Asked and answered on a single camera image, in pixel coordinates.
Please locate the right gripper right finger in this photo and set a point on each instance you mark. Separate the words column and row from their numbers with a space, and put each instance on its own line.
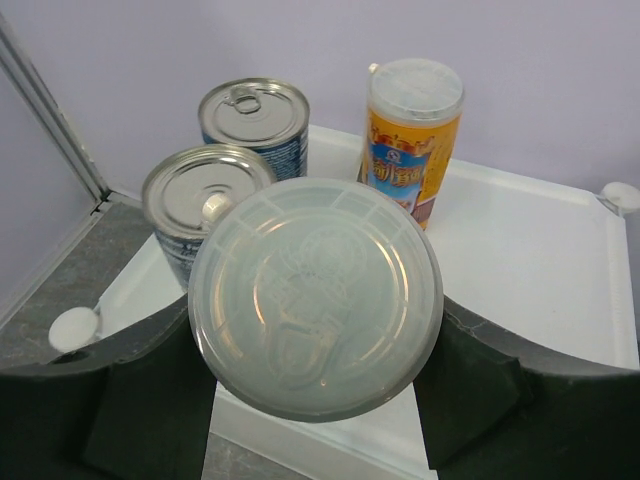
column 494, row 405

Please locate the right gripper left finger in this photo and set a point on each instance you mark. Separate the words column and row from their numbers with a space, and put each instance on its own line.
column 136, row 405

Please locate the tall can white lid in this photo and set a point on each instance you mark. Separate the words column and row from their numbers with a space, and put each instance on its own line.
column 314, row 299

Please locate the orange can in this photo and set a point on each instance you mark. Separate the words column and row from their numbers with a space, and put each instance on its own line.
column 414, row 107

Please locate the blue can with pull-tab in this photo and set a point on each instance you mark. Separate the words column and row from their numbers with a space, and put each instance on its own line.
column 266, row 115

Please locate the white cube counter cabinet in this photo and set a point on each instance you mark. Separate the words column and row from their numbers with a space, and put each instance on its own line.
column 541, row 260

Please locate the aluminium frame rail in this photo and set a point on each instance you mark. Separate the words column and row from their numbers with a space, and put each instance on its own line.
column 25, row 78

